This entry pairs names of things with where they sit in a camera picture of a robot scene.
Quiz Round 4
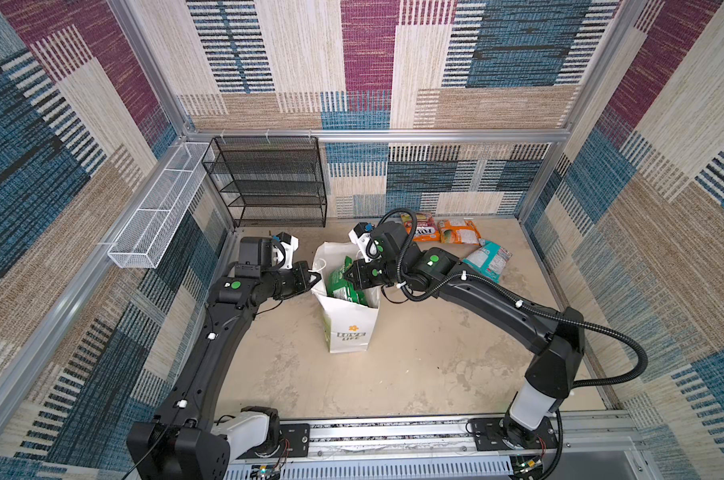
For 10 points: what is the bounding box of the black wire mesh shelf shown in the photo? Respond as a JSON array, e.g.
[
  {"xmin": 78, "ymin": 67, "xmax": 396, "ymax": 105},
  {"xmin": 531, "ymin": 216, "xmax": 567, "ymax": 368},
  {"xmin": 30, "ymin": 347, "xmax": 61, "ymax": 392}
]
[{"xmin": 202, "ymin": 136, "xmax": 328, "ymax": 227}]

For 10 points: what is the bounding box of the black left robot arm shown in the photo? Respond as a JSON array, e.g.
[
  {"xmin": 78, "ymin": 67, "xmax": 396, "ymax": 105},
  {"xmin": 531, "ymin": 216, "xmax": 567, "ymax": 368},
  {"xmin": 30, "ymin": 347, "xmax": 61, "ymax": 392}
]
[{"xmin": 126, "ymin": 232, "xmax": 321, "ymax": 479}]

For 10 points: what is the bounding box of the orange Fox's candy bag back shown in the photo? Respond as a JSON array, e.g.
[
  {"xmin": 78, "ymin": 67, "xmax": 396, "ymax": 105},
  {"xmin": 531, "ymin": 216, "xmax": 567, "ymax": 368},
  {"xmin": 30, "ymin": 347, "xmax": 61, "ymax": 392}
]
[{"xmin": 400, "ymin": 212, "xmax": 441, "ymax": 242}]

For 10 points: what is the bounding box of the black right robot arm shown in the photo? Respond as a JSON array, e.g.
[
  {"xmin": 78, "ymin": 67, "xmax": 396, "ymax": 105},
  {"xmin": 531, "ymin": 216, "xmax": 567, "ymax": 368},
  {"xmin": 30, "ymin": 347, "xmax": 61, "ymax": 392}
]
[{"xmin": 343, "ymin": 214, "xmax": 585, "ymax": 434}]

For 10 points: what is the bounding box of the teal white snack packet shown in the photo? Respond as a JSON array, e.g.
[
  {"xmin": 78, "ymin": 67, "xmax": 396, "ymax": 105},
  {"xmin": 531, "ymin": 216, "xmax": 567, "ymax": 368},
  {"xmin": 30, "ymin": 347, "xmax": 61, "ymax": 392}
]
[{"xmin": 463, "ymin": 239, "xmax": 513, "ymax": 283}]

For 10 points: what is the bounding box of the orange snack bag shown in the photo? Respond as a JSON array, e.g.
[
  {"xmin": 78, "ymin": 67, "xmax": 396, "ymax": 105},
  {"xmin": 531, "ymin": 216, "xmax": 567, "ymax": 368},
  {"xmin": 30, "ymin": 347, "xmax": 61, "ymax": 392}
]
[{"xmin": 437, "ymin": 219, "xmax": 482, "ymax": 245}]

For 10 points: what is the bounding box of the white wire mesh basket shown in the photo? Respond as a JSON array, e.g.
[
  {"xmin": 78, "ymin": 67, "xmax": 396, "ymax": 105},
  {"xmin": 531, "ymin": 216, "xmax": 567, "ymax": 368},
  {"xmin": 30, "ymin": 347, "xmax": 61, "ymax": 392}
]
[{"xmin": 108, "ymin": 142, "xmax": 208, "ymax": 269}]

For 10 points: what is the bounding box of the white floral paper bag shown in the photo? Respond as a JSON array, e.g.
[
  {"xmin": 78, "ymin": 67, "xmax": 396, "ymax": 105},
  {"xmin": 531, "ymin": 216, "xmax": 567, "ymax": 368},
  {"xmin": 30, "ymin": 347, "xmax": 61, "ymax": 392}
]
[{"xmin": 311, "ymin": 242, "xmax": 381, "ymax": 354}]

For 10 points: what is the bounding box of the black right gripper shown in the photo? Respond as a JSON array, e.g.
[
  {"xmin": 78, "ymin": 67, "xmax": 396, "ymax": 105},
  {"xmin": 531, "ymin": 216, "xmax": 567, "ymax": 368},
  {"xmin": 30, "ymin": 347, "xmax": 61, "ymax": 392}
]
[{"xmin": 342, "ymin": 258, "xmax": 404, "ymax": 291}]

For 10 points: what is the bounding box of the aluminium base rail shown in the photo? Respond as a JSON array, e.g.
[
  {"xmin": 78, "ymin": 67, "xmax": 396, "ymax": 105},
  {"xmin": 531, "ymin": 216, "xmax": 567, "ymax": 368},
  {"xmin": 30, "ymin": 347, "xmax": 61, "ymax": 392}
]
[{"xmin": 127, "ymin": 413, "xmax": 657, "ymax": 480}]

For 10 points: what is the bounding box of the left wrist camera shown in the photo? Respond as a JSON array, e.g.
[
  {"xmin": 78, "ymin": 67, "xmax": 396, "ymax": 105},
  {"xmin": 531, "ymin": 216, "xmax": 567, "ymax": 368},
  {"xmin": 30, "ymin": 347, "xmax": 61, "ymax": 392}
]
[{"xmin": 273, "ymin": 232, "xmax": 299, "ymax": 270}]

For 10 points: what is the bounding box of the green snack bag barcode side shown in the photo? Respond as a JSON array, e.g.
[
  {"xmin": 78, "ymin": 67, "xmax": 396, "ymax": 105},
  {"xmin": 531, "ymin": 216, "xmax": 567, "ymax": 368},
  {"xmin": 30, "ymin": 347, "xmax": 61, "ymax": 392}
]
[{"xmin": 327, "ymin": 256, "xmax": 368, "ymax": 306}]

